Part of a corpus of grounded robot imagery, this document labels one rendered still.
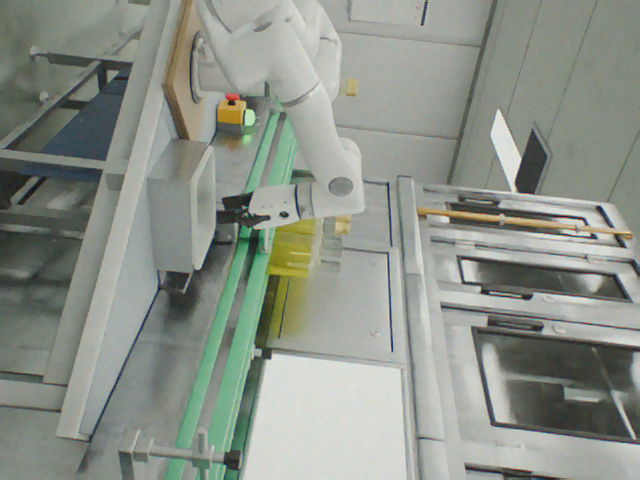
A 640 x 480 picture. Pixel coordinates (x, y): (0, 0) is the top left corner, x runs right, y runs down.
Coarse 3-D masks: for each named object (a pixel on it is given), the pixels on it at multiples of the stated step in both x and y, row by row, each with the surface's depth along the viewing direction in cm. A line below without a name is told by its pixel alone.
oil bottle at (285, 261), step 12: (276, 252) 146; (288, 252) 147; (300, 252) 147; (312, 252) 147; (276, 264) 145; (288, 264) 145; (300, 264) 145; (312, 264) 145; (300, 276) 147; (312, 276) 147
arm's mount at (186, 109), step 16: (192, 0) 121; (192, 16) 122; (176, 32) 118; (192, 32) 123; (176, 48) 116; (192, 48) 124; (176, 64) 115; (192, 64) 124; (176, 80) 115; (192, 80) 126; (176, 96) 116; (192, 96) 128; (176, 112) 121; (192, 112) 130; (176, 128) 127; (192, 128) 132
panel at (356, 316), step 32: (352, 256) 173; (384, 256) 174; (288, 288) 159; (320, 288) 160; (352, 288) 161; (384, 288) 162; (288, 320) 149; (320, 320) 150; (352, 320) 151; (384, 320) 152; (288, 352) 139; (320, 352) 140; (352, 352) 141; (384, 352) 142; (256, 384) 131; (256, 416) 124
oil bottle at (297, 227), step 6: (294, 222) 157; (300, 222) 157; (306, 222) 158; (276, 228) 154; (282, 228) 154; (288, 228) 155; (294, 228) 155; (300, 228) 155; (306, 228) 155; (312, 228) 156; (318, 228) 156; (318, 234) 154; (324, 234) 156
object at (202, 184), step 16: (208, 160) 126; (192, 176) 114; (208, 176) 128; (192, 192) 112; (208, 192) 130; (192, 208) 113; (208, 208) 133; (192, 224) 116; (208, 224) 135; (192, 240) 119; (208, 240) 131; (192, 256) 121
